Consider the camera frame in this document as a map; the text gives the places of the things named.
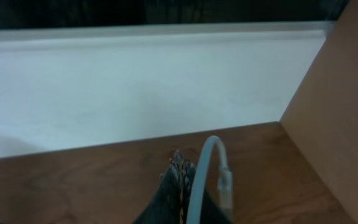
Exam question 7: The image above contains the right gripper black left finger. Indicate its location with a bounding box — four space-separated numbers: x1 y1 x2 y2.
133 151 184 224

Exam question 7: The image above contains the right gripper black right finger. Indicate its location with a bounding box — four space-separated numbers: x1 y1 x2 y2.
182 161 232 224

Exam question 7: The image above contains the white USB cable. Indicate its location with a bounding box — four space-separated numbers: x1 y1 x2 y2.
185 135 234 224

